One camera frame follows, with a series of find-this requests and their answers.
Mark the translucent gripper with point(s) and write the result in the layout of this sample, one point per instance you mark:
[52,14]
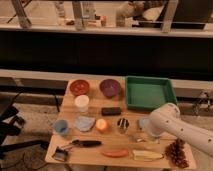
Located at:
[150,139]

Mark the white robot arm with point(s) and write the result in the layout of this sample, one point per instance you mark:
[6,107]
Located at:
[166,118]

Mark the purple bowl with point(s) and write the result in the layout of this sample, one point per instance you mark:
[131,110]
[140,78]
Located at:
[110,87]

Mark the red bowl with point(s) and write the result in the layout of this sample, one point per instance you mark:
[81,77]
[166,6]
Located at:
[79,87]

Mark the blue sponge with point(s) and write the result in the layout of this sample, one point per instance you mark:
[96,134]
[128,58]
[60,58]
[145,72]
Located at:
[142,123]

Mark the dark red grape bunch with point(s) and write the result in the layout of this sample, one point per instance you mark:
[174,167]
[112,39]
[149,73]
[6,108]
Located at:
[175,152]

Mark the orange carrot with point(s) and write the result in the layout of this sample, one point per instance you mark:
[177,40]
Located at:
[115,153]

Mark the green plastic tray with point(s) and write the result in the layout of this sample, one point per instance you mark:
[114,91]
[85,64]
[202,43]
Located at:
[148,93]

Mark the orange peach fruit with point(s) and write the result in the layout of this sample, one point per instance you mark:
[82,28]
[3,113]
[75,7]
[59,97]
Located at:
[102,125]

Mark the black rectangular block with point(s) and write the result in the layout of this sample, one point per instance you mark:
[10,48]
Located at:
[111,111]

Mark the blue-grey crumpled cloth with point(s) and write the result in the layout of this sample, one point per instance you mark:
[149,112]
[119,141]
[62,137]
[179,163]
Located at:
[83,123]

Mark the white cup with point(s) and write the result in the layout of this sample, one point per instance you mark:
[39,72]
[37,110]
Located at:
[82,103]

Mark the blue plastic cup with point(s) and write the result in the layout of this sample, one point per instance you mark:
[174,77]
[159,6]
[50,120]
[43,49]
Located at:
[61,127]

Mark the small metal grater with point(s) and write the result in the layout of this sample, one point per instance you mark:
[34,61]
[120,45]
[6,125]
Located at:
[60,155]

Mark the black office chair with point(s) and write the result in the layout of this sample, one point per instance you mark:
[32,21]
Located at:
[8,118]

